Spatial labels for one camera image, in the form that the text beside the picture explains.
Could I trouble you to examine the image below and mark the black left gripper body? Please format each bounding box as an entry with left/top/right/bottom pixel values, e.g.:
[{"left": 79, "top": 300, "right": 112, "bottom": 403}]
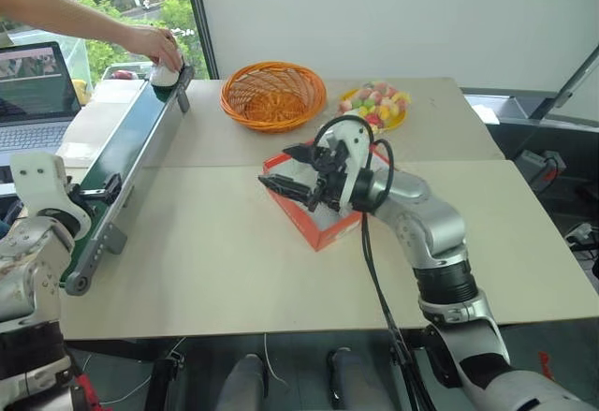
[{"left": 68, "top": 183, "right": 99, "bottom": 219}]

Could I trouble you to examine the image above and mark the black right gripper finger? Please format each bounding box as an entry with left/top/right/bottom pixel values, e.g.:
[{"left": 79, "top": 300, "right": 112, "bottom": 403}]
[
  {"left": 257, "top": 173, "right": 320, "bottom": 213},
  {"left": 282, "top": 144, "right": 323, "bottom": 166}
]

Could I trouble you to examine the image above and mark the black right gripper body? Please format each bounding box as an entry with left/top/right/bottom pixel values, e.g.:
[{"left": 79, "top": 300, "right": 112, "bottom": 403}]
[{"left": 306, "top": 139, "right": 353, "bottom": 213}]

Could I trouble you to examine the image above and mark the red cardboard shoebox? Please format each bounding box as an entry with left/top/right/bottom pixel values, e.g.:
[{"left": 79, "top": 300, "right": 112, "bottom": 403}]
[{"left": 261, "top": 139, "right": 393, "bottom": 254}]

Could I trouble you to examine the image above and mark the person's bare hand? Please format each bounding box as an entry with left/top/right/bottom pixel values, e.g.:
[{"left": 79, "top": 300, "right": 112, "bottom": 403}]
[{"left": 124, "top": 25, "right": 184, "bottom": 72}]

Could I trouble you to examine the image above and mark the orange wicker basket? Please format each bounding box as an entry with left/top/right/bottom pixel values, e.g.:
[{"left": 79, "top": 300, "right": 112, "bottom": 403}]
[{"left": 219, "top": 60, "right": 328, "bottom": 134}]

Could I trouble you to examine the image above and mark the pile of colourful candies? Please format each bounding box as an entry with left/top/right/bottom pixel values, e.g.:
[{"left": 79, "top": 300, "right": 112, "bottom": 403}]
[{"left": 336, "top": 80, "right": 413, "bottom": 130}]

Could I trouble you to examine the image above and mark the yellow plate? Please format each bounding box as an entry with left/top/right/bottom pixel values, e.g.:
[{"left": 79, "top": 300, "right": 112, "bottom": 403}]
[{"left": 334, "top": 83, "right": 415, "bottom": 134}]

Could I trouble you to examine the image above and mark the yellow toy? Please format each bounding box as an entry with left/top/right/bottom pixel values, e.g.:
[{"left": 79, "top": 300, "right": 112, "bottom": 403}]
[{"left": 71, "top": 78, "right": 93, "bottom": 104}]

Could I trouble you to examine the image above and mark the grey laptop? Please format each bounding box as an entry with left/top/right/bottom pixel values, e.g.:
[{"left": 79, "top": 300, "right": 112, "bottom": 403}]
[{"left": 0, "top": 40, "right": 83, "bottom": 183}]

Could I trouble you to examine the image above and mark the clear plastic container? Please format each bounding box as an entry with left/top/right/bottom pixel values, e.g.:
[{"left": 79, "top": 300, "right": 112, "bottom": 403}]
[{"left": 7, "top": 28, "right": 91, "bottom": 92}]

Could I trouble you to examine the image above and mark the black table clamp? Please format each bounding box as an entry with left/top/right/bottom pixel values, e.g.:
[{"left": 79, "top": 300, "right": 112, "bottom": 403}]
[{"left": 148, "top": 350, "right": 187, "bottom": 411}]

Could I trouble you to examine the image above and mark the grey rounded shape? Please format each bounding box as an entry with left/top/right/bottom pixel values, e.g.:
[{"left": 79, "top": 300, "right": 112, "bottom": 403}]
[{"left": 216, "top": 353, "right": 271, "bottom": 411}]

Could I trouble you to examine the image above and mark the grey and red device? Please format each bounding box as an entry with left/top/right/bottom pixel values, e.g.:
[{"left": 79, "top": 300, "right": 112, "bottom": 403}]
[{"left": 518, "top": 148, "right": 568, "bottom": 193}]

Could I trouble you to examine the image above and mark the silver metal stand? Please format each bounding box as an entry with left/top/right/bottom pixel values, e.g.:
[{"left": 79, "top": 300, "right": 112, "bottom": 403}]
[{"left": 512, "top": 44, "right": 599, "bottom": 151}]

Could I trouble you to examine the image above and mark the white power adapter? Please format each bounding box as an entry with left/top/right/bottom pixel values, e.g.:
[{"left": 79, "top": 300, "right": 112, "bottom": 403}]
[{"left": 564, "top": 222, "right": 599, "bottom": 249}]

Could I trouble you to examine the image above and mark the green conveyor belt silver frame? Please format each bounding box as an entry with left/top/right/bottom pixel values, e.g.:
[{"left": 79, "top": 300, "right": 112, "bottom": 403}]
[{"left": 58, "top": 59, "right": 197, "bottom": 297}]

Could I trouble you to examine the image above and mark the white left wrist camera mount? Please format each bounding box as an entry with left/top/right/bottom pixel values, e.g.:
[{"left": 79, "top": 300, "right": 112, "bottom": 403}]
[{"left": 9, "top": 151, "right": 94, "bottom": 240}]

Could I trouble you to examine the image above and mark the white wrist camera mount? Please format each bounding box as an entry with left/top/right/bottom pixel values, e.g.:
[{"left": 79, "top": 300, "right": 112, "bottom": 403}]
[
  {"left": 9, "top": 151, "right": 94, "bottom": 240},
  {"left": 321, "top": 117, "right": 376, "bottom": 219}
]

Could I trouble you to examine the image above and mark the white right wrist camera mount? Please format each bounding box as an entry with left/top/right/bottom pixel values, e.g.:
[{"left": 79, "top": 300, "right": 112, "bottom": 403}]
[{"left": 321, "top": 117, "right": 376, "bottom": 219}]

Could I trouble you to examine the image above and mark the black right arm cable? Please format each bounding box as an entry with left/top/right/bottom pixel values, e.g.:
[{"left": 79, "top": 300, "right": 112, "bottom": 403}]
[{"left": 312, "top": 114, "right": 439, "bottom": 411}]

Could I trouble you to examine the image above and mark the dark window frame post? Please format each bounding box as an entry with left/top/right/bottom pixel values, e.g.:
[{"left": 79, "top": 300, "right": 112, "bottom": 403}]
[{"left": 179, "top": 0, "right": 221, "bottom": 81}]

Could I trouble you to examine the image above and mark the thin white cable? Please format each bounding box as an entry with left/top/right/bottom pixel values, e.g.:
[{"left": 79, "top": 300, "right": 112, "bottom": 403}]
[{"left": 100, "top": 333, "right": 291, "bottom": 407}]

